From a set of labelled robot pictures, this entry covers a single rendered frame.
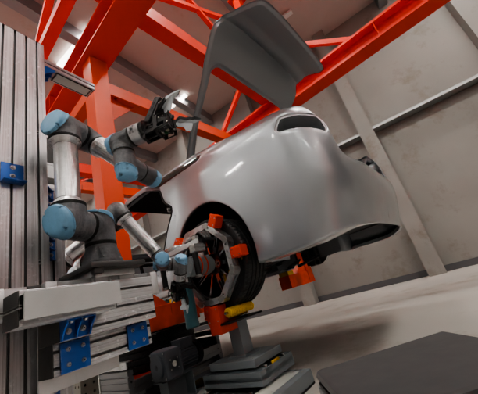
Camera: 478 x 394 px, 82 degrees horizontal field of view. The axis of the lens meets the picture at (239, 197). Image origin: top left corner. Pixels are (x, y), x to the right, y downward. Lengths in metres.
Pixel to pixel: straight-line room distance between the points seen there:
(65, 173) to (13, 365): 0.64
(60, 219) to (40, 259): 0.23
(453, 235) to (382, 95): 3.44
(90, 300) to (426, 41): 8.03
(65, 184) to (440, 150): 6.79
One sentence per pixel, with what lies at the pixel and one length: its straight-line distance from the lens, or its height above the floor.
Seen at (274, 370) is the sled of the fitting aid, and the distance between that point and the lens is 1.95.
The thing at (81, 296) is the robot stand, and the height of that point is 0.70.
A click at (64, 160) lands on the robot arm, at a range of 1.24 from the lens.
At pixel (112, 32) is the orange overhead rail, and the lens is 3.01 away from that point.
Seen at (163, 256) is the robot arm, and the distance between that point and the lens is 1.52.
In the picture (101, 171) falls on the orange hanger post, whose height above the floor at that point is 1.74.
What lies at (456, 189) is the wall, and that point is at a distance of 6.96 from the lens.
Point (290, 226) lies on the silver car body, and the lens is 1.65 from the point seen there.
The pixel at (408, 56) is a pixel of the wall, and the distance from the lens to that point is 8.08.
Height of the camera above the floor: 0.57
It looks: 20 degrees up
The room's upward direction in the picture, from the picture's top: 16 degrees counter-clockwise
